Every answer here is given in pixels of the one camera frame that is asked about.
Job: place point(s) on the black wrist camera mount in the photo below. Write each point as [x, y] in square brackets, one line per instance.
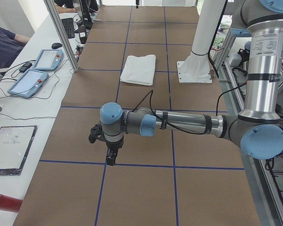
[96, 133]

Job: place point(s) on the silver foil tray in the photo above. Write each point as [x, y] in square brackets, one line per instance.
[15, 144]

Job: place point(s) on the black computer monitor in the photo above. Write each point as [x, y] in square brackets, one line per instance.
[81, 7]

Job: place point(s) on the blue teach pendant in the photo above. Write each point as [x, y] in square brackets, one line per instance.
[29, 83]
[48, 59]

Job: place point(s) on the black power adapter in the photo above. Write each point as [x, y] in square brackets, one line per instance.
[25, 67]

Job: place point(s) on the white pedestal column base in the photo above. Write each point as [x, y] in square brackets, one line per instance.
[196, 69]

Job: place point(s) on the lower blue teach pendant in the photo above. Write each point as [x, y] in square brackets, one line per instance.
[29, 83]

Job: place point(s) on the black computer mouse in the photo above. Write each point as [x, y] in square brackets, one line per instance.
[56, 45]

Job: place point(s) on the upper blue teach pendant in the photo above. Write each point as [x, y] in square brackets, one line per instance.
[48, 59]

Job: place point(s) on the white long-sleeve printed shirt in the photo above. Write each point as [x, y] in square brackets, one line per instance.
[139, 70]

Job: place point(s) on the seated person in grey shirt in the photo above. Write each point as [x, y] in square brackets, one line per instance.
[11, 44]

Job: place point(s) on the red bottle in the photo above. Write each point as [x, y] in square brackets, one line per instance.
[10, 204]

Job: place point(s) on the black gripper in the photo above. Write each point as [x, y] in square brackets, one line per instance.
[113, 146]
[137, 4]

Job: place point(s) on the black keyboard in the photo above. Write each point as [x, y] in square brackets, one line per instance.
[68, 25]

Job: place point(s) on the aluminium frame post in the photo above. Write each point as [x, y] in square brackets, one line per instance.
[61, 33]

